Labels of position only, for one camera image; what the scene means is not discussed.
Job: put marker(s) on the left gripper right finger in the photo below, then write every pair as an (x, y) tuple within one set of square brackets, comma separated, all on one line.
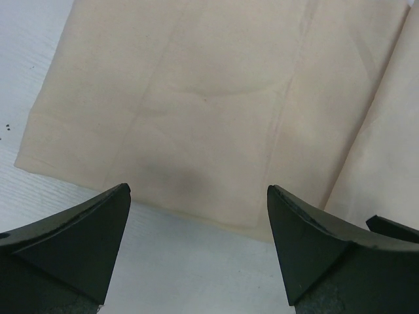
[(331, 266)]

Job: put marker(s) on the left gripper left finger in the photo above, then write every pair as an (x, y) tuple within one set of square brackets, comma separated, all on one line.
[(64, 263)]

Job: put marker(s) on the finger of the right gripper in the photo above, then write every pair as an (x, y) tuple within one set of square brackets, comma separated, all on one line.
[(389, 228)]

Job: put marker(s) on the beige cloth surgical kit wrap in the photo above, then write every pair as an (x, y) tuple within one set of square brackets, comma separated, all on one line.
[(200, 106)]

